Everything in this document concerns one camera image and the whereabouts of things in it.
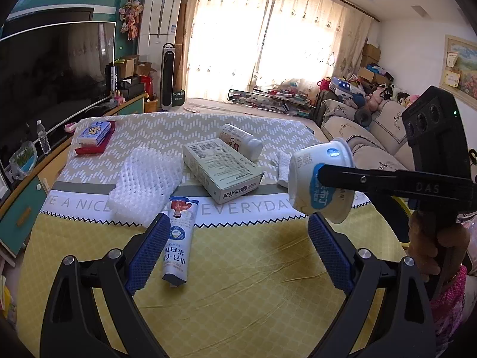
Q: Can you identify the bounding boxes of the pale green cardboard box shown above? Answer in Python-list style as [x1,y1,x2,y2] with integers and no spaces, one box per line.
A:
[182,138,266,206]

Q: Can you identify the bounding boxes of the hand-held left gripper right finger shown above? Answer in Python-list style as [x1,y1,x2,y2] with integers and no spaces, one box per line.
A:
[307,212,436,358]

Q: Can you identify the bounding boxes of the stack of cardboard boxes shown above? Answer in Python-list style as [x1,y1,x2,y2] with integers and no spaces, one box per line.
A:
[360,43,392,83]

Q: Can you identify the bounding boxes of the person's right hand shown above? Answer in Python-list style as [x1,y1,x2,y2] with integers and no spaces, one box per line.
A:
[408,212,472,303]

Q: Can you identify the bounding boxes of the blue star-print case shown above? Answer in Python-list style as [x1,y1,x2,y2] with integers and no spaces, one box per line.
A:
[330,78,354,99]

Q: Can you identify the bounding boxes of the white toothpaste tube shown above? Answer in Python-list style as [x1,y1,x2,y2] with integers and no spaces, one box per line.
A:
[161,196,199,288]

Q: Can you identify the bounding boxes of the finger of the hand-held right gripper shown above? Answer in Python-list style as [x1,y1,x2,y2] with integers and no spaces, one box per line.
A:
[317,164,471,199]

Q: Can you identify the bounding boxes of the white foam fruit net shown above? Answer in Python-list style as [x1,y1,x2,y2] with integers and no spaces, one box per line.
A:
[107,146,184,227]

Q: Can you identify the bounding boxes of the white sock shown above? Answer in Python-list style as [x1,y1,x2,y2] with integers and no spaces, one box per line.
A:
[277,150,296,188]

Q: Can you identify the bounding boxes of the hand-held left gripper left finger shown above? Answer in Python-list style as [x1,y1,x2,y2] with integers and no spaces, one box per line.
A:
[40,212,172,358]

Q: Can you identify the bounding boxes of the black neck pillow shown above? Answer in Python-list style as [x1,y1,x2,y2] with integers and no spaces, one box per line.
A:
[354,106,373,125]

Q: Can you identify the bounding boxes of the framed landscape picture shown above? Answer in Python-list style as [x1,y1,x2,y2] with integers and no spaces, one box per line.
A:
[439,34,477,101]

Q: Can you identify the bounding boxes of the beige sofa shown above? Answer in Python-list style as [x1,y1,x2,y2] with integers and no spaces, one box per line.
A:
[312,97,477,232]

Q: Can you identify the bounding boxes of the white pudding cup blue label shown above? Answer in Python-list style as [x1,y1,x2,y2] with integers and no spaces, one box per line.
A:
[288,137,355,225]

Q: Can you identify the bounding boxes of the white standing air conditioner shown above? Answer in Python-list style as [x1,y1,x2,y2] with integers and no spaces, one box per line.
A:
[139,0,184,68]

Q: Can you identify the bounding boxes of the cream lace curtain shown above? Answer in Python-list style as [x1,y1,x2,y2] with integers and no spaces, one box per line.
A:
[179,0,276,101]
[261,0,373,90]

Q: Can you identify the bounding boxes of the black white tower fan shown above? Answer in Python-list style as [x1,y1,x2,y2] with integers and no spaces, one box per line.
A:
[160,42,177,112]

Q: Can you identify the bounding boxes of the red flat box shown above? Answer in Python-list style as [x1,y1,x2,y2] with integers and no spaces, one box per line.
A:
[74,121,117,156]

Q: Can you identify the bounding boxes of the white plastic bottle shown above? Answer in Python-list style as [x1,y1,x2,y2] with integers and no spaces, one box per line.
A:
[217,123,264,162]

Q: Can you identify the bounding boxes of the artificial flower garland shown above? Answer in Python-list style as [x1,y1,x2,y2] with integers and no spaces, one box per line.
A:
[119,0,144,41]

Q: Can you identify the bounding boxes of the open cardboard box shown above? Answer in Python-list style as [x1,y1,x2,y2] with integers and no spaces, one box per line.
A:
[117,55,157,77]

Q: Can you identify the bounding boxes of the black bin with yellow rim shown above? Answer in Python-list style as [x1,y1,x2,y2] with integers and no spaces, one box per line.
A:
[388,194,411,247]

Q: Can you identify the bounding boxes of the large curved television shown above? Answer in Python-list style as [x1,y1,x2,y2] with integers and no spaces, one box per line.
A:
[0,21,117,165]

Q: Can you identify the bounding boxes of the blue card box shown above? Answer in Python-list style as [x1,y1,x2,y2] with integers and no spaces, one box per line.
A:
[77,121,112,147]

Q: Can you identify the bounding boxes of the clear water bottle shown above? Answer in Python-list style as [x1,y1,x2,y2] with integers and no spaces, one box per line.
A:
[36,120,52,155]

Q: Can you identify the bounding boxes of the green television cabinet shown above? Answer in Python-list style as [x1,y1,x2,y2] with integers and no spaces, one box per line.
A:
[0,93,146,258]

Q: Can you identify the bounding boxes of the row of plush toys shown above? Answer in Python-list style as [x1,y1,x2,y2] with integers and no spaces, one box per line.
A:
[365,82,422,109]

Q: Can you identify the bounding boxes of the glass coffee table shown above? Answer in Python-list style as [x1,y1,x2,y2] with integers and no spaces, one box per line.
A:
[227,87,317,117]

